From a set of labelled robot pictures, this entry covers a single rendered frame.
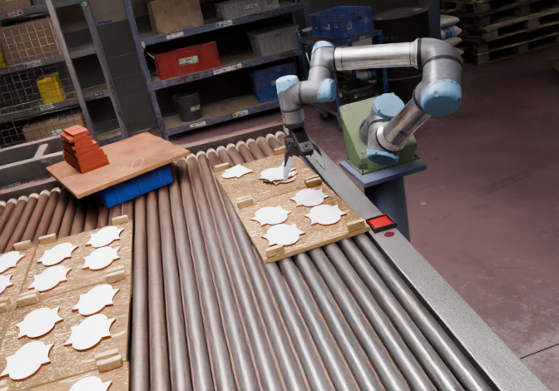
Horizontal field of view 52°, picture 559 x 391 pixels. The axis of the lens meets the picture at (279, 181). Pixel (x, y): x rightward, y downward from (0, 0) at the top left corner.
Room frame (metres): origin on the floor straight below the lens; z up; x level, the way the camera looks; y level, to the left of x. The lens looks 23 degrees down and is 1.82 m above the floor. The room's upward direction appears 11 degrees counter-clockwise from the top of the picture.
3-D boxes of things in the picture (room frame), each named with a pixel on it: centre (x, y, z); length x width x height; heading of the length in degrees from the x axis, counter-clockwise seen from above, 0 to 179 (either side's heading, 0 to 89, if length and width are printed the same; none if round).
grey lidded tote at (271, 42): (6.35, -0.25, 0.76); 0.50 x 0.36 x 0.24; 107
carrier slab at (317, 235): (1.73, -0.03, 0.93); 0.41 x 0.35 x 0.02; 12
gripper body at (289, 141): (1.87, -0.09, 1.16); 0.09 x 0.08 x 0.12; 12
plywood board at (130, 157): (2.42, 0.69, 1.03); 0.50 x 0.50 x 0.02; 31
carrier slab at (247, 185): (2.14, 0.05, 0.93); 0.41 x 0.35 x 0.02; 13
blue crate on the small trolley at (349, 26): (5.35, -0.84, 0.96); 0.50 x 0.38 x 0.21; 26
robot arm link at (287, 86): (1.87, -0.09, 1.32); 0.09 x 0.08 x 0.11; 65
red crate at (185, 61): (6.19, 0.72, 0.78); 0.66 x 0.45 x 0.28; 101
